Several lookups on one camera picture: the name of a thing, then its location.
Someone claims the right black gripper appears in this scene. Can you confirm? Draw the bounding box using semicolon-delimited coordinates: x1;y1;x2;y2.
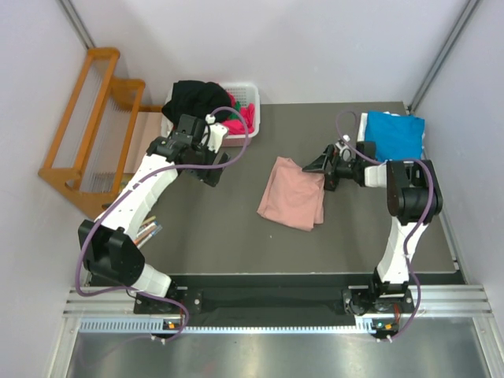
302;146;360;192

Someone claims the pink t shirt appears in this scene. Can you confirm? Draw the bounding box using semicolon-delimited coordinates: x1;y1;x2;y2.
257;157;324;232

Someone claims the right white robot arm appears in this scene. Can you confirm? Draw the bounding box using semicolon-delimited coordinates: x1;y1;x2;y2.
302;139;443;316

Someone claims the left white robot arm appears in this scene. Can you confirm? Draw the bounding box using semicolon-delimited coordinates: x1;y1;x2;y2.
78;114;231;313

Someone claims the magenta t shirt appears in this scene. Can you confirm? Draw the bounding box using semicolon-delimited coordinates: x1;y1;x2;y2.
222;96;255;135

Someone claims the black t shirt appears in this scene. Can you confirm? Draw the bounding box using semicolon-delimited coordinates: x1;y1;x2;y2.
161;80;232;126

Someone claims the white folded t shirt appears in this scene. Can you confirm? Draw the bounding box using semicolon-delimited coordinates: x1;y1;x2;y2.
358;111;425;154

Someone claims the white plastic laundry basket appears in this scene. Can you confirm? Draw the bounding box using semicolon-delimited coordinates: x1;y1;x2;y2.
161;80;261;146

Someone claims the blue folded t shirt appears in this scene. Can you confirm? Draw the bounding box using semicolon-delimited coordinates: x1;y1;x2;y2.
365;111;425;162

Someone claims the bundle of marker pens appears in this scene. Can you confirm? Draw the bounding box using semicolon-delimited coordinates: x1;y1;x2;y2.
134;216;161;246

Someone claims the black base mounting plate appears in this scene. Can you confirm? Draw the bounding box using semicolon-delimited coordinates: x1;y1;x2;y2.
133;274;414;328

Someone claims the orange wooden rack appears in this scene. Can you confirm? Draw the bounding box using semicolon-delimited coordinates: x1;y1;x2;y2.
39;47;161;218

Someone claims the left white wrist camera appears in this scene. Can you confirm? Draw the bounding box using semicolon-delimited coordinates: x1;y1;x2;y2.
203;114;228;153

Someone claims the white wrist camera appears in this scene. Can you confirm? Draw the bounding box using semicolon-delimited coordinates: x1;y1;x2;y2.
203;114;228;153
336;135;352;161

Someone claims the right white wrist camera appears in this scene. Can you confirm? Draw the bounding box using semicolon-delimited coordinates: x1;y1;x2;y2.
336;135;352;161

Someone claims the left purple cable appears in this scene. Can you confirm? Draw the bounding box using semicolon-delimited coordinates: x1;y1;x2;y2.
74;106;250;343

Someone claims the purple cable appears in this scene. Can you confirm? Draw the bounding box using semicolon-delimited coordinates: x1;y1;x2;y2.
335;109;436;342
74;106;250;343

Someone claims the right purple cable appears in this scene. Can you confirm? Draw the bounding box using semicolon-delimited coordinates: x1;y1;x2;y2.
335;109;436;342

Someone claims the grey slotted cable duct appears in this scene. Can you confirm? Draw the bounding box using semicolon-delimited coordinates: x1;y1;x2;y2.
78;317;379;335

